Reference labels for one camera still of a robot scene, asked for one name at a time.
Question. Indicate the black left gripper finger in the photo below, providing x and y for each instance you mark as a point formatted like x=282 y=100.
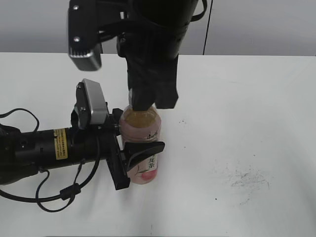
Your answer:
x=135 y=153
x=116 y=114

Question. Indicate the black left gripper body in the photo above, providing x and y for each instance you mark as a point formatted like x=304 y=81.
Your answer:
x=96 y=143

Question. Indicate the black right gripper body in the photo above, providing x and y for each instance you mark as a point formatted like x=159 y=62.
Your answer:
x=151 y=53

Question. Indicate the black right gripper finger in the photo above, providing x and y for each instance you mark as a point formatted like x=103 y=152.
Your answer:
x=166 y=94
x=143 y=93

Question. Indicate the white bottle cap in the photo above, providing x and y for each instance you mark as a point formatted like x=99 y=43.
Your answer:
x=130 y=97

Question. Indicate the peach oolong tea bottle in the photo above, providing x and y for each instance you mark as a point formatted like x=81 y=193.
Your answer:
x=138 y=129

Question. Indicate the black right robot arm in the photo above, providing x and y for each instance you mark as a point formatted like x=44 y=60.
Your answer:
x=161 y=13

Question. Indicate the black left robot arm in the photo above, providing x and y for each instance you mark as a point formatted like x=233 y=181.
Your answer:
x=23 y=154

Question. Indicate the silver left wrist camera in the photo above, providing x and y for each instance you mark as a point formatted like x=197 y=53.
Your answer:
x=91 y=106

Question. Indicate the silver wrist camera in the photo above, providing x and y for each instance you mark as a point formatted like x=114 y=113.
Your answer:
x=84 y=48
x=91 y=106

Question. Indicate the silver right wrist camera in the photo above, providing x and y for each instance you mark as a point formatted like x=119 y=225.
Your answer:
x=84 y=48

